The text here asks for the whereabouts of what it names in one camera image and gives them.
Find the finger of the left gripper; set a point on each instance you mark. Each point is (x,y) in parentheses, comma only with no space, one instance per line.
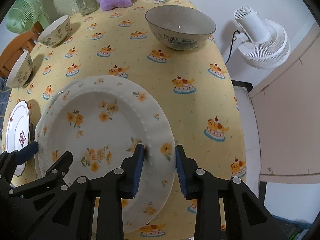
(26,153)

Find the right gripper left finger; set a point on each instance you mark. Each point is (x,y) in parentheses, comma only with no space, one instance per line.
(117,185)

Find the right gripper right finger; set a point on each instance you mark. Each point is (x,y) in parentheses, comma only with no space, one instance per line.
(199,184)

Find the red patterned white plate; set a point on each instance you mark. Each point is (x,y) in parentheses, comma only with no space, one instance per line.
(18,128)

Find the scalloped orange flower plate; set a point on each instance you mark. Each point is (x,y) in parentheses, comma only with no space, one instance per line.
(47,139)

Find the floral bowl table edge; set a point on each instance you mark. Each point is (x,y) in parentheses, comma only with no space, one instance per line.
(21,71)

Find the large floral ceramic bowl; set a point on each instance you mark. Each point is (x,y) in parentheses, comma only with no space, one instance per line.
(178,27)

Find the blue plaid bedding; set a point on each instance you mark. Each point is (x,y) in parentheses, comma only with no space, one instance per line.
(4,97)

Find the orange wooden chair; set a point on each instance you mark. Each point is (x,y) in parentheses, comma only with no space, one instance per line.
(23,42)

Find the yellow cartoon tablecloth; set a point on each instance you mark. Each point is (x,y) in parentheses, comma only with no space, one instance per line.
(192,87)

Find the beige cabinet door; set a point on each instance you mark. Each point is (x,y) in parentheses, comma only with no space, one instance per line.
(286,106)

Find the green desk fan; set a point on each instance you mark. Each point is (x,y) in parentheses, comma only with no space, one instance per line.
(23,15)

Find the white desk fan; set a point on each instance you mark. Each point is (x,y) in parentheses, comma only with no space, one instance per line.
(263,44)

